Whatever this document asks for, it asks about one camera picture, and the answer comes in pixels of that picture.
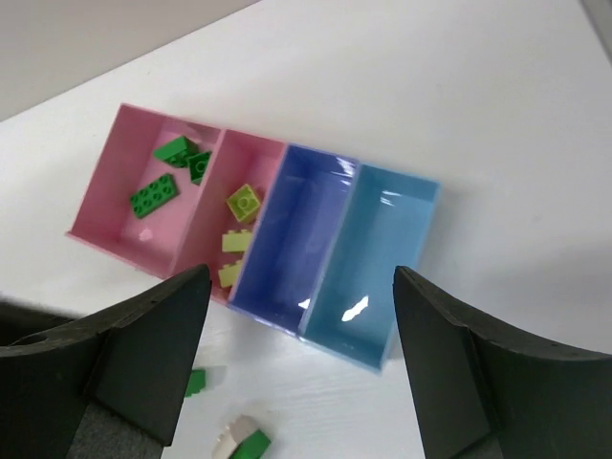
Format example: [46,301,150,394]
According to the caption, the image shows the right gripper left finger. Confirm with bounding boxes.
[1,265,211,458]

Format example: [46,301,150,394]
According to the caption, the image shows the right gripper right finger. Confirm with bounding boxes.
[393,267,611,458]

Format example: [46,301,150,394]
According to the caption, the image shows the white lego brick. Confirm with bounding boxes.
[211,415,258,459]

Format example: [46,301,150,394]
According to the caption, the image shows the green curved lego brick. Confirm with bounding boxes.
[230,429,272,459]

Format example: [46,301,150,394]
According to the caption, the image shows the small yellow lego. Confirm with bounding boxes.
[221,229,252,253]
[218,260,242,289]

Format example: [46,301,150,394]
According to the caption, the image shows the green lego plate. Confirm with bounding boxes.
[130,173,180,219]

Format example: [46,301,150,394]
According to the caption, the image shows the yellow lego front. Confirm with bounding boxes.
[226,184,262,224]

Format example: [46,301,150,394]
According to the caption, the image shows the small green lego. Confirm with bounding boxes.
[187,151,211,186]

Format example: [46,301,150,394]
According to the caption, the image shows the green square lego brick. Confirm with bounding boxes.
[185,368,207,398]

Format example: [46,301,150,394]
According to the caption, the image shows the light blue container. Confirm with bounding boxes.
[300,165,441,372]

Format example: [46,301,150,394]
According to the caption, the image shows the large pink container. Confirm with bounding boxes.
[68,104,226,278]

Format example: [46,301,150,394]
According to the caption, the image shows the small pink container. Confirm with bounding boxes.
[171,129,287,304]

